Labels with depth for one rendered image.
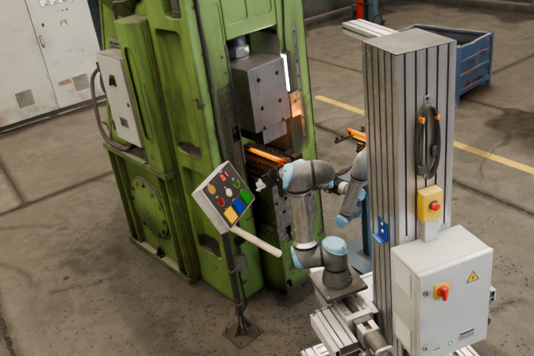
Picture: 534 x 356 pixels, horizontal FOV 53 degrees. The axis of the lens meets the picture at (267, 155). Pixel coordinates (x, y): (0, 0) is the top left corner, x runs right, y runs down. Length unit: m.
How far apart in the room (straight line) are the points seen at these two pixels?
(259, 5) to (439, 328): 2.06
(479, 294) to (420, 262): 0.31
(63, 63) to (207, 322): 5.28
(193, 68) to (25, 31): 5.20
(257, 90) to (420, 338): 1.67
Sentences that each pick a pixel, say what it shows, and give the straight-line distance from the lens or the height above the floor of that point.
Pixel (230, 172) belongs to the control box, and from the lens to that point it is 3.14.
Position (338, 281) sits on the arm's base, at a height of 0.86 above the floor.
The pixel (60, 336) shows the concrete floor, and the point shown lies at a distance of 4.20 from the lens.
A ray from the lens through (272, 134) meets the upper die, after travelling 3.39.
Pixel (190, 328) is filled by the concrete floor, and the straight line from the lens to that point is 3.88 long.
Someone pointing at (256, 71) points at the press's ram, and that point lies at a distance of 3.20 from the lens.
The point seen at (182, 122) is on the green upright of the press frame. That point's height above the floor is 1.30.
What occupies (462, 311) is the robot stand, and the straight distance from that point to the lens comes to 2.41.
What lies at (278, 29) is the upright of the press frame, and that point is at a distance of 3.48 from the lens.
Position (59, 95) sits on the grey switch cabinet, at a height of 0.29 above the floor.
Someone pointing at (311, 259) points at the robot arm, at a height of 1.00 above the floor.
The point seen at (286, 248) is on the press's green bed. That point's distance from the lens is 3.74.
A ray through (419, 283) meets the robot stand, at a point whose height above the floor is 1.20.
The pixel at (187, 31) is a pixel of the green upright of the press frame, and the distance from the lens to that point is 3.07.
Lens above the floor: 2.60
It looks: 26 degrees down
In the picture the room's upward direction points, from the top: 8 degrees counter-clockwise
